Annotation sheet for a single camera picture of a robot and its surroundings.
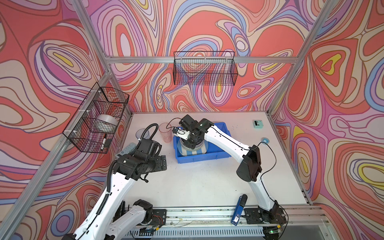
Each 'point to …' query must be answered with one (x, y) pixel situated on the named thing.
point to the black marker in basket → (103, 142)
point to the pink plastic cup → (165, 129)
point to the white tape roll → (105, 123)
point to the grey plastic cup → (139, 132)
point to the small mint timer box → (257, 124)
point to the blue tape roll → (265, 140)
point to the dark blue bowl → (197, 146)
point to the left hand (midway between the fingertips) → (159, 162)
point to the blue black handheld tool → (238, 210)
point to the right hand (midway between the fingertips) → (191, 143)
